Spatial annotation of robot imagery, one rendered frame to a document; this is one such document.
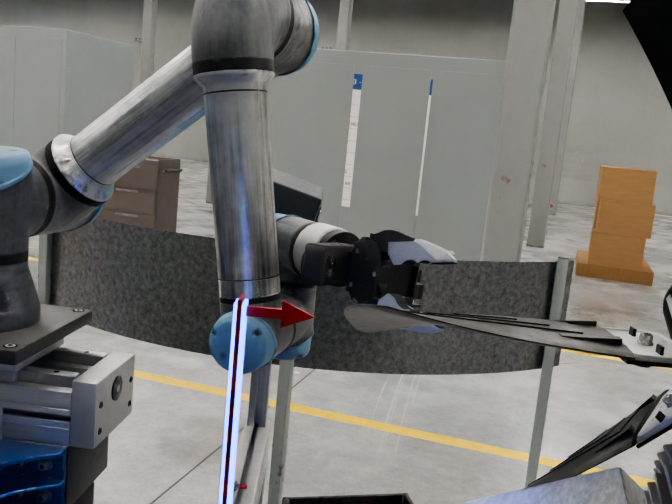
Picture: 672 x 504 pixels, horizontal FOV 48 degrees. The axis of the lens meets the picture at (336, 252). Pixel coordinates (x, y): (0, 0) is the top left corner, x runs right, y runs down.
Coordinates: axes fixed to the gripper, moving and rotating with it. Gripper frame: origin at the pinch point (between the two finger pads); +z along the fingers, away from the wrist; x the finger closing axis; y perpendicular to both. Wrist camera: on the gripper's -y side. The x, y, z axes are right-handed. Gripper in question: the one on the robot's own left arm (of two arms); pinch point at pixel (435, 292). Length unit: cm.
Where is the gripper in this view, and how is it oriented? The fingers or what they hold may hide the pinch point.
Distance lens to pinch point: 79.2
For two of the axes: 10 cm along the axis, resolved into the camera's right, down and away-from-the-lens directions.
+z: 6.0, 1.9, -7.7
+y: 7.8, 0.8, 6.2
